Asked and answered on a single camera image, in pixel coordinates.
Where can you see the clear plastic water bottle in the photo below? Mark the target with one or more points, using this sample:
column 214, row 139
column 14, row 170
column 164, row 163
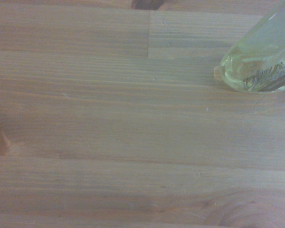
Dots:
column 263, row 52

